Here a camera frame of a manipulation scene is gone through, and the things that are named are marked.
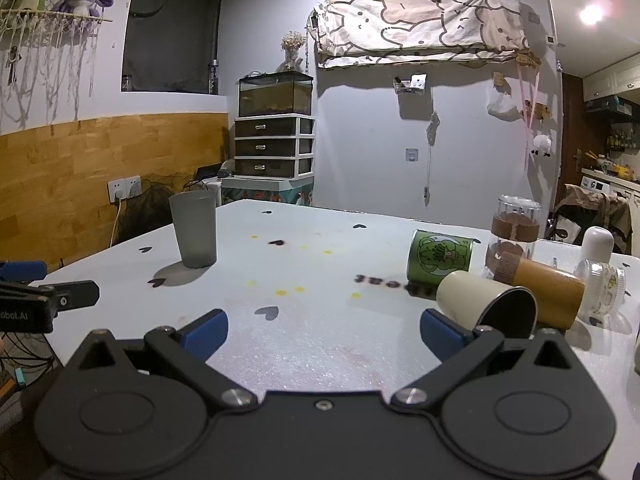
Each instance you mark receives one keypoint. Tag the kitchen shelf with bottles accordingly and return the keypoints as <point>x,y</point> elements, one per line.
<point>617,130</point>

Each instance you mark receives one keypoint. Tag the purple plush toy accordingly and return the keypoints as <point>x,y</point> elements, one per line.
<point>82,1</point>

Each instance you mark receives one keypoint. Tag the white rounded bottle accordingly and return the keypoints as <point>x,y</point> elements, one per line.
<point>597,246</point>

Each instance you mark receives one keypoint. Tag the white macrame wall hanging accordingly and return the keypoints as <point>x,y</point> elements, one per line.
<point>45,50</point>

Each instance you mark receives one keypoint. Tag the green printed mug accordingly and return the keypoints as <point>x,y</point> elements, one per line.
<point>440,260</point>

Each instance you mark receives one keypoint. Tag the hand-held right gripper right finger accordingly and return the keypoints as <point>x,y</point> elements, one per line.
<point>441,331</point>

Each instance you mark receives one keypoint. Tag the dark bottle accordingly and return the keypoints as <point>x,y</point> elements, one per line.
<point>214,77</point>

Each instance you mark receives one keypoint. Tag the clear wall holder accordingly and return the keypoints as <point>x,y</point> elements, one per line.
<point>411,83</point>

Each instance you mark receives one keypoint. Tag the pink ribbon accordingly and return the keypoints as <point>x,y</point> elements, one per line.
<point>526,110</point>

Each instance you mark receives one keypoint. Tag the dried flower vase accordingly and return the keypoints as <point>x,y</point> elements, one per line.
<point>293,50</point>

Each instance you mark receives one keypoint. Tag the colourful printed box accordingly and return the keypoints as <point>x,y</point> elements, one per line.
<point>267,193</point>

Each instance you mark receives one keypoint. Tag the white washing machine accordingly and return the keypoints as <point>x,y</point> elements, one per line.
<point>611,185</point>

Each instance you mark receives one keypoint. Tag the cream paper cup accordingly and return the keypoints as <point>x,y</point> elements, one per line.
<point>467,295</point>

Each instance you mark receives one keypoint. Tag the grey translucent plastic cup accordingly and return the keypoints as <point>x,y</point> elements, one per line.
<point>193,230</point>

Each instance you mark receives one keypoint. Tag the white plastic bag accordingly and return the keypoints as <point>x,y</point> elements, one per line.
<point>502,107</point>

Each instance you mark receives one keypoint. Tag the clear wall hook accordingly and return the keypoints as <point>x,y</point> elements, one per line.
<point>411,154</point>

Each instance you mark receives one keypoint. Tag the glass bottle with brown sleeve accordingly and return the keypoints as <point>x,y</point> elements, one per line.
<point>515,232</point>

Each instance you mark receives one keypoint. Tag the white drawer cabinet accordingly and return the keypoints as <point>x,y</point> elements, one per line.
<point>275,146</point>

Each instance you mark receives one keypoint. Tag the clear printed glass cup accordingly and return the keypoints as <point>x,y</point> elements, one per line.
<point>605,287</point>

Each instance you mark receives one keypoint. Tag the black mesh bag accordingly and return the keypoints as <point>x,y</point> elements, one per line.
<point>149,210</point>

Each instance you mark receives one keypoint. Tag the white sheep plush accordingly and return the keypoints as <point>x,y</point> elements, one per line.
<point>540,145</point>

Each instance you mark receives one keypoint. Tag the glass fish tank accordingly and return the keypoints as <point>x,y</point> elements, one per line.
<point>275,94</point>

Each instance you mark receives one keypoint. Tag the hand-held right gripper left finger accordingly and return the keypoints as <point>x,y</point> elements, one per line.
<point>206,334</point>

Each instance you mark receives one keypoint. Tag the white wall socket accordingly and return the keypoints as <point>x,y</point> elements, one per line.
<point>125,188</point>

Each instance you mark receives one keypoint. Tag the dark window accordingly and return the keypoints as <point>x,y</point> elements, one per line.
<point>170,30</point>

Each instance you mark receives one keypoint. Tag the ceiling light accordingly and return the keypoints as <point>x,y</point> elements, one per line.
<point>592,13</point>

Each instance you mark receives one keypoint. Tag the chair with draped cloth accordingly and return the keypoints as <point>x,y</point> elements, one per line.
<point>590,212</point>

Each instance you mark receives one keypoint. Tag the cartoon printed cloth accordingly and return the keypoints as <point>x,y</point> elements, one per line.
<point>420,25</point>

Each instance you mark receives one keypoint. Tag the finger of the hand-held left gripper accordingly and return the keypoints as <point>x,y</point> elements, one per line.
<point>70,294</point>
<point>20,270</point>

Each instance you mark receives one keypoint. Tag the brown cardboard cup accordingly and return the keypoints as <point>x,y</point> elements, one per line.
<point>547,290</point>

